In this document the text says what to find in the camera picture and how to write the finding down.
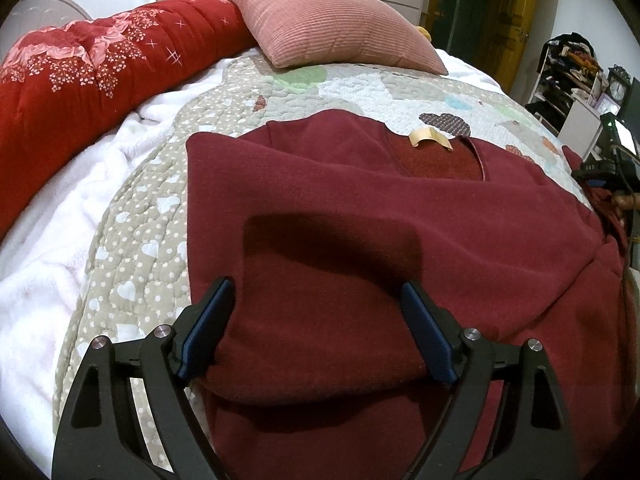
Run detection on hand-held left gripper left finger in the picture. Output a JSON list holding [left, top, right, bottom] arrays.
[[51, 276, 236, 480]]

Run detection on wooden door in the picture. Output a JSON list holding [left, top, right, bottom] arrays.
[[495, 0, 543, 93]]

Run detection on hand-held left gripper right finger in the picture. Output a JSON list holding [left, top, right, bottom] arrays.
[[400, 281, 581, 480]]

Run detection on dark glass door panel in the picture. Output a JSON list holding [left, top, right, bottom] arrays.
[[429, 0, 501, 61]]

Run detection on white bed sheet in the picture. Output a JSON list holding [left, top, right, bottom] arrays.
[[434, 48, 507, 92]]

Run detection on white shoe rack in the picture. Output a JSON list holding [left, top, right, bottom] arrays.
[[532, 32, 606, 126]]

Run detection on red floral comforter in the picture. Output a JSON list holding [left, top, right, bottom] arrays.
[[0, 0, 256, 241]]

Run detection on heart patchwork quilt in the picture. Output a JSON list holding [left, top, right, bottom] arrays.
[[52, 52, 596, 480]]

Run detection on maroon knit sweater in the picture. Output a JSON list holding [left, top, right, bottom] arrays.
[[185, 109, 636, 480]]

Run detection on white fleece blanket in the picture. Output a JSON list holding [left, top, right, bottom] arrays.
[[0, 55, 231, 471]]

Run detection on black ornate clock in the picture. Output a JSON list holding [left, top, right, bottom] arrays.
[[607, 65, 633, 106]]

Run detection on pink corduroy pillow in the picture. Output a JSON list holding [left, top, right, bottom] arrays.
[[226, 0, 449, 77]]

